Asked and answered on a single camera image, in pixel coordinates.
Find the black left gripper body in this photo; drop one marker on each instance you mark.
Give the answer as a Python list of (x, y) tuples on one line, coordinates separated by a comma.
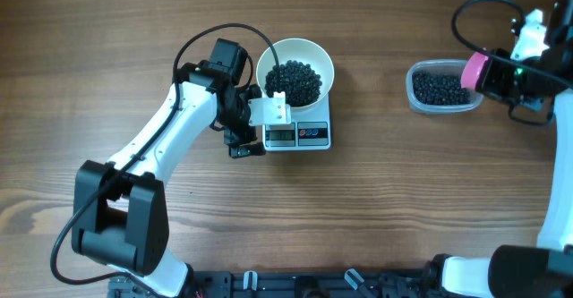
[(236, 129)]

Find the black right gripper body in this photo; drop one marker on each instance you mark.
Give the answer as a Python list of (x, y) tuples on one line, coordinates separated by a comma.
[(511, 82)]

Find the pink scoop with blue handle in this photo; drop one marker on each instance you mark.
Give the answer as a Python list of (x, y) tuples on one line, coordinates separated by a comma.
[(472, 71)]

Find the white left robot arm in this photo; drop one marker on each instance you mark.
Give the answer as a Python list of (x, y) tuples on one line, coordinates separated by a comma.
[(120, 210)]

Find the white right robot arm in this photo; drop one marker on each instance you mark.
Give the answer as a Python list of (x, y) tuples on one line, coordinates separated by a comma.
[(544, 270)]

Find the white digital kitchen scale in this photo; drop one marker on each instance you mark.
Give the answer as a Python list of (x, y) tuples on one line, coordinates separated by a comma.
[(310, 129)]

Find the black beans in bowl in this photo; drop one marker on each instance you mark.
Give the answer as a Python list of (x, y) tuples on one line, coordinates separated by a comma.
[(300, 83)]

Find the white bowl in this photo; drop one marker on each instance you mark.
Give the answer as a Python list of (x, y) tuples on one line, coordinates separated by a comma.
[(301, 50)]

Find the black beans in container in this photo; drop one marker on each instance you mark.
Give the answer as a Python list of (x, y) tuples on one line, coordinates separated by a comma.
[(439, 89)]

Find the clear plastic container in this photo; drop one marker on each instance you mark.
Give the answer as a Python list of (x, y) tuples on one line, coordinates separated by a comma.
[(441, 66)]

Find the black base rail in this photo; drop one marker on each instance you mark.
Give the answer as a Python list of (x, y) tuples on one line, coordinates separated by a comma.
[(251, 284)]

